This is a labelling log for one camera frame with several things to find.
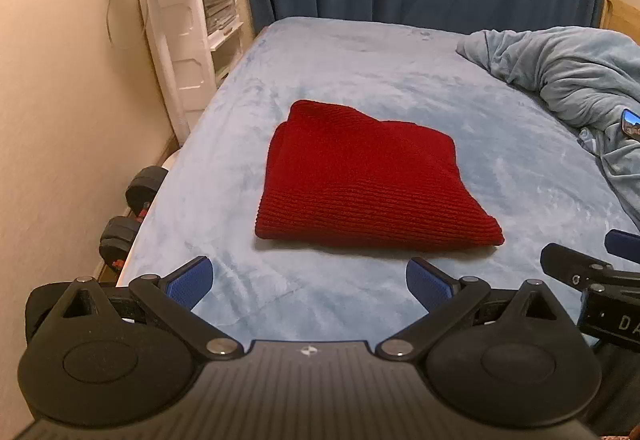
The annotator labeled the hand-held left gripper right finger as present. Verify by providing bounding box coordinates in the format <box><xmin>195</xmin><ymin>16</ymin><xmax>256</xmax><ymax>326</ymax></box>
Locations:
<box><xmin>374</xmin><ymin>258</ymin><xmax>557</xmax><ymax>362</ymax></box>

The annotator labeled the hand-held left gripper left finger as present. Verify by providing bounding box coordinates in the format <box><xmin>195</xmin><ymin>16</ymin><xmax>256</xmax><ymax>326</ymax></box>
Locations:
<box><xmin>61</xmin><ymin>256</ymin><xmax>245</xmax><ymax>362</ymax></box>

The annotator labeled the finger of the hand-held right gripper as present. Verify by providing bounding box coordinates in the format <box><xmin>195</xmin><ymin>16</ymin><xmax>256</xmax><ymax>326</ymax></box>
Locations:
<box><xmin>540</xmin><ymin>242</ymin><xmax>623</xmax><ymax>293</ymax></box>
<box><xmin>604</xmin><ymin>229</ymin><xmax>640</xmax><ymax>267</ymax></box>

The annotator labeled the red knitted sweater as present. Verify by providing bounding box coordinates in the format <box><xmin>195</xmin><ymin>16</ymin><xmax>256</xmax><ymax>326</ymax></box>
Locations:
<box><xmin>254</xmin><ymin>100</ymin><xmax>505</xmax><ymax>253</ymax></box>

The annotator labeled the black dumbbell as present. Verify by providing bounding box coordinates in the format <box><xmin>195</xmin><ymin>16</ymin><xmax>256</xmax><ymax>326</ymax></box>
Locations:
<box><xmin>98</xmin><ymin>165</ymin><xmax>170</xmax><ymax>277</ymax></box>

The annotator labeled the smartphone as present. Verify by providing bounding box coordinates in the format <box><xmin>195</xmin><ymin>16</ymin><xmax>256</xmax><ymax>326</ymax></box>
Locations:
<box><xmin>619</xmin><ymin>107</ymin><xmax>640</xmax><ymax>139</ymax></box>

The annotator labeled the crumpled light blue blanket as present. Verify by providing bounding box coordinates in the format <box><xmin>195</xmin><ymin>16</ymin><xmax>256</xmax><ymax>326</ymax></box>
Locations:
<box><xmin>455</xmin><ymin>25</ymin><xmax>640</xmax><ymax>221</ymax></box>

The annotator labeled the white panelled board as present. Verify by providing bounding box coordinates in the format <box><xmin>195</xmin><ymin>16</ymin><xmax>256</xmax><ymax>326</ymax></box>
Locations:
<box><xmin>132</xmin><ymin>0</ymin><xmax>217</xmax><ymax>143</ymax></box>

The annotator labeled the wooden bed frame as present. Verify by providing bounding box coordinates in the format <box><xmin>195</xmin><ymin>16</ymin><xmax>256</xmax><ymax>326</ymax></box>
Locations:
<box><xmin>601</xmin><ymin>0</ymin><xmax>640</xmax><ymax>46</ymax></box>

